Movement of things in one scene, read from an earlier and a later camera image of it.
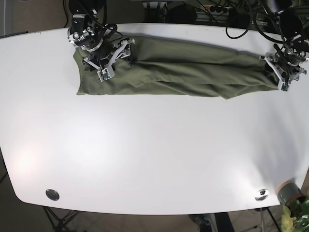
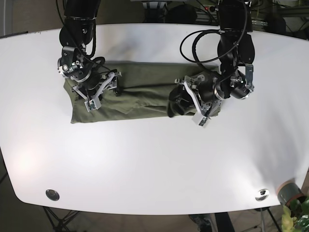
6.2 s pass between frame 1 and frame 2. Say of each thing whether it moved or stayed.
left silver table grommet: stayed
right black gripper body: moved
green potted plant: stayed
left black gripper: moved
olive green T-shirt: moved
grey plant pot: stayed
